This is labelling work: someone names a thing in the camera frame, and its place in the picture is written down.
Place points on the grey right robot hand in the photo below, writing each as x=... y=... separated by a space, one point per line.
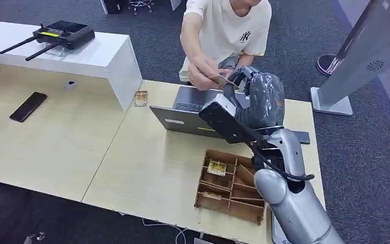
x=262 y=101

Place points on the person's left hand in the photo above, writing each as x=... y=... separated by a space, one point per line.
x=227 y=71

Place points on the person's right hand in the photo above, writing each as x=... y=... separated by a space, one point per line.
x=201 y=72

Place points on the yellow printed card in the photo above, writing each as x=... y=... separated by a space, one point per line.
x=141 y=98
x=217 y=168
x=223 y=81
x=212 y=195

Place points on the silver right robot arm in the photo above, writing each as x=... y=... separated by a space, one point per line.
x=296 y=208

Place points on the person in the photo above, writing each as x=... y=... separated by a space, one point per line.
x=225 y=30

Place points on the grey laptop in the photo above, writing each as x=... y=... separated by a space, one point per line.
x=185 y=116

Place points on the round stanchion base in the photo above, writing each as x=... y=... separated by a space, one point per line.
x=326 y=65

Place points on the chrome chair base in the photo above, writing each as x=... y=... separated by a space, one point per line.
x=140 y=5

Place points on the white desk shelf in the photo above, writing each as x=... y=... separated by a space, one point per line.
x=107 y=57

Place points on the silver kiosk stand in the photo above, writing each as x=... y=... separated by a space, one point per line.
x=360 y=60

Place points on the wooden compartment box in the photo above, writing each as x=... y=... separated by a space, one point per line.
x=220 y=207

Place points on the small white cube device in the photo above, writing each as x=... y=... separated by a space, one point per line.
x=70 y=85

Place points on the black remote controller with antennas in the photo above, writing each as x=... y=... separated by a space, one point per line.
x=65 y=33

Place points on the clear controller stand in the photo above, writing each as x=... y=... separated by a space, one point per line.
x=56 y=50

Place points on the black smartphone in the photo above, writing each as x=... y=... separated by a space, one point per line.
x=28 y=106

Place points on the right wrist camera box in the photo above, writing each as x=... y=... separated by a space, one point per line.
x=220 y=116

